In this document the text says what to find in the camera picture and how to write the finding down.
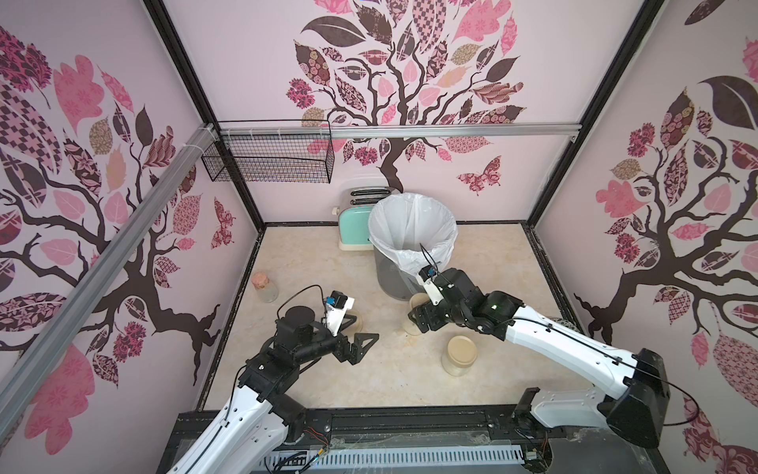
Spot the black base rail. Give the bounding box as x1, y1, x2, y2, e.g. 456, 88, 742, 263
156, 402, 670, 474

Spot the aluminium rail left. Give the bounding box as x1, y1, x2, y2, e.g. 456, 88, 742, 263
1, 124, 217, 438

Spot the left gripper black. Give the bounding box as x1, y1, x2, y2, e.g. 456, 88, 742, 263
297, 315, 380, 365

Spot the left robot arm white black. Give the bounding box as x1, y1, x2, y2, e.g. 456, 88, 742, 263
169, 305, 379, 473

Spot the small jar pink lid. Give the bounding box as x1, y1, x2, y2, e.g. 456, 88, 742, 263
250, 272, 280, 303

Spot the white trash bag liner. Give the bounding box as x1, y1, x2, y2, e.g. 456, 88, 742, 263
368, 193, 458, 276

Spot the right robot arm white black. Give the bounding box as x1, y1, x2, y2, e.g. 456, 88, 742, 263
409, 265, 674, 450

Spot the glass jar tan lid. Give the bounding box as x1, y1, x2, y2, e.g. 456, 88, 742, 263
402, 292, 430, 336
441, 336, 479, 376
341, 314, 363, 339

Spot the patterned ball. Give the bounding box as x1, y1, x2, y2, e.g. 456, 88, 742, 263
556, 319, 580, 332

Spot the black wire basket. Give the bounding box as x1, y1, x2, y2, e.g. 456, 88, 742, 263
201, 118, 336, 184

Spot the aluminium rail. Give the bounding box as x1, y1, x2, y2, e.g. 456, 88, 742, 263
1, 124, 217, 438
221, 122, 582, 139

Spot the aluminium rail back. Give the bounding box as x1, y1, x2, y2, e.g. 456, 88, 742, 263
221, 122, 582, 139

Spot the mint green toaster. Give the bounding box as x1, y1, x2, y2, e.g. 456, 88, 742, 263
336, 186, 393, 252

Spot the white slotted cable duct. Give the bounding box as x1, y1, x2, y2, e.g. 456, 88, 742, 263
253, 446, 525, 473

